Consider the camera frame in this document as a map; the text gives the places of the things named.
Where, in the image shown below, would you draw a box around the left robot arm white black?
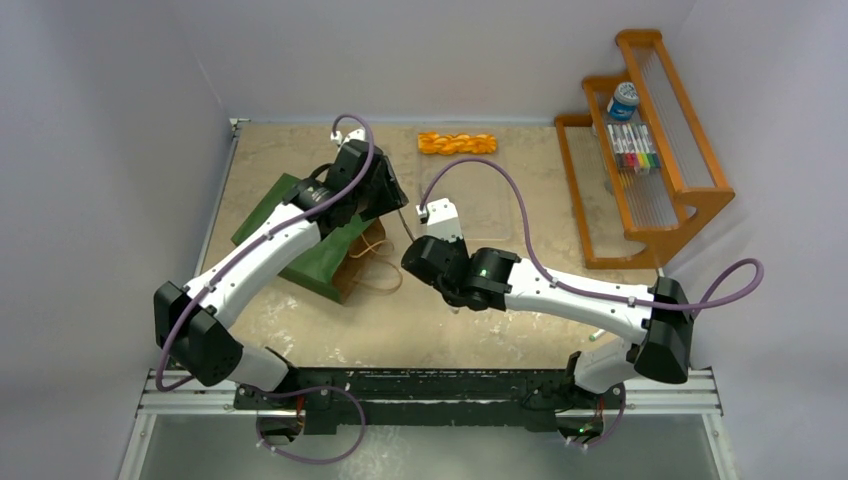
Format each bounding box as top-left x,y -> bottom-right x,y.
154,129 -> 408,409

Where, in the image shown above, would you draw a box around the metal tongs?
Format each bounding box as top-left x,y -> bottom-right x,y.
397,210 -> 416,242

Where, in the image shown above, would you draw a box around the orange braided fake bread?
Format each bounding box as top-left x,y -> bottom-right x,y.
417,132 -> 498,156

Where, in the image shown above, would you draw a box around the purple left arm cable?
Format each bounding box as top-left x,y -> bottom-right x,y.
155,113 -> 376,393

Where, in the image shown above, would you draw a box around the green capped white marker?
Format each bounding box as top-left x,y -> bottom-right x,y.
589,329 -> 606,342

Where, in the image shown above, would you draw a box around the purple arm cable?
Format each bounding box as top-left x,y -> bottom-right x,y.
419,156 -> 765,316
155,113 -> 376,393

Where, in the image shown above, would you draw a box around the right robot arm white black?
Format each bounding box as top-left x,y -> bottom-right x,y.
401,235 -> 694,407

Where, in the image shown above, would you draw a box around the blue white jar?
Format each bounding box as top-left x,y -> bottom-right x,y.
606,82 -> 640,122

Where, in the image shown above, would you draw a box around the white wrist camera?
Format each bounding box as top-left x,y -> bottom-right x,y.
416,198 -> 464,243
330,128 -> 369,148

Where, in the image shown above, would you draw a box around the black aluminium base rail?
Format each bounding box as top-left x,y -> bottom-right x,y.
135,367 -> 723,439

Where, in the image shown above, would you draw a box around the green brown paper bag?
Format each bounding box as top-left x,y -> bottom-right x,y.
230,173 -> 405,306

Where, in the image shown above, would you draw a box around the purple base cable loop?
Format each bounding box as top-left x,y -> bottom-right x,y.
254,378 -> 370,464

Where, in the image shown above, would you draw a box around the set of coloured markers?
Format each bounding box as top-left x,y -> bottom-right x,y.
606,122 -> 662,174

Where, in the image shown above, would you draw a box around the clear plastic tray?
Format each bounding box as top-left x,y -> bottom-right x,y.
416,129 -> 513,245

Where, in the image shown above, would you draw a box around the orange wooden rack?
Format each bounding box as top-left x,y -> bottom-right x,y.
554,29 -> 736,269

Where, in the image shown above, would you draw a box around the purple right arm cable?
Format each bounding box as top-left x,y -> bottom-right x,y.
419,156 -> 765,316

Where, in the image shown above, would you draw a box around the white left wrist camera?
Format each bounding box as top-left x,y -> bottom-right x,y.
330,128 -> 369,148

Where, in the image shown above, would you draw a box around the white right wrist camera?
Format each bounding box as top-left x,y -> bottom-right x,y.
416,198 -> 464,243

